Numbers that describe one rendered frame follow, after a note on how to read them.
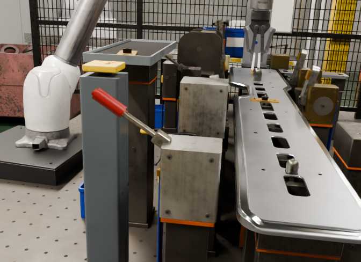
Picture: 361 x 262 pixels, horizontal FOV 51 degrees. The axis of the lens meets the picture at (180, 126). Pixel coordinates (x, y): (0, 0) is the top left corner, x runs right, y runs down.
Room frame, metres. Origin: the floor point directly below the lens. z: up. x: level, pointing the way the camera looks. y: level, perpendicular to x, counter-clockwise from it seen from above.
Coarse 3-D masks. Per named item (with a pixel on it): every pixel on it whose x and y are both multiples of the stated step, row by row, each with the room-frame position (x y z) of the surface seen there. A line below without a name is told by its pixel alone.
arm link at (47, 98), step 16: (32, 80) 1.30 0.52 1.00; (48, 80) 1.31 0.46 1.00; (64, 80) 1.35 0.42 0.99; (32, 96) 1.29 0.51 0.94; (48, 96) 1.29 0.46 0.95; (64, 96) 1.33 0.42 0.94; (32, 112) 1.28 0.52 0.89; (48, 112) 1.28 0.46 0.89; (64, 112) 1.33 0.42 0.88; (32, 128) 1.28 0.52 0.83; (48, 128) 1.28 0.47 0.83; (64, 128) 1.33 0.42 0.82
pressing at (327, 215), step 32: (256, 96) 1.18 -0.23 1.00; (288, 96) 1.21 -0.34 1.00; (256, 128) 0.84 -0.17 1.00; (288, 128) 0.85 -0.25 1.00; (256, 160) 0.64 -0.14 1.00; (320, 160) 0.66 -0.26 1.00; (256, 192) 0.52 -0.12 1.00; (320, 192) 0.52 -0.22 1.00; (352, 192) 0.53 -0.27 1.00; (256, 224) 0.43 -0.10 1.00; (288, 224) 0.43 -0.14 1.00; (320, 224) 0.43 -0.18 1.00; (352, 224) 0.44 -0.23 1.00
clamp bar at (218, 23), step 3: (216, 21) 1.59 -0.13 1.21; (219, 21) 1.59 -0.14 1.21; (222, 21) 1.59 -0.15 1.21; (225, 21) 1.60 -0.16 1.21; (228, 21) 1.59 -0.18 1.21; (213, 24) 1.60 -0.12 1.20; (216, 24) 1.59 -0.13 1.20; (219, 24) 1.59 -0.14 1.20; (222, 24) 1.59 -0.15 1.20; (228, 24) 1.59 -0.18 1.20; (216, 27) 1.59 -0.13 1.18; (219, 27) 1.59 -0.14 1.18; (219, 30) 1.59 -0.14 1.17; (222, 33) 1.58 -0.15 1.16; (222, 36) 1.58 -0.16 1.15; (222, 42) 1.58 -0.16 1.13; (222, 45) 1.58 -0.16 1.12; (222, 48) 1.58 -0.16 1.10; (222, 51) 1.58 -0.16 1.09; (222, 54) 1.58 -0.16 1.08
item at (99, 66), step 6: (96, 60) 0.70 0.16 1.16; (84, 66) 0.65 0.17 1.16; (90, 66) 0.64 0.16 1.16; (96, 66) 0.64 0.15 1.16; (102, 66) 0.64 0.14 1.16; (108, 66) 0.64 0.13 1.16; (114, 66) 0.64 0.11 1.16; (120, 66) 0.67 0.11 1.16; (102, 72) 0.66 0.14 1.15; (108, 72) 0.64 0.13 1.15; (114, 72) 0.64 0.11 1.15
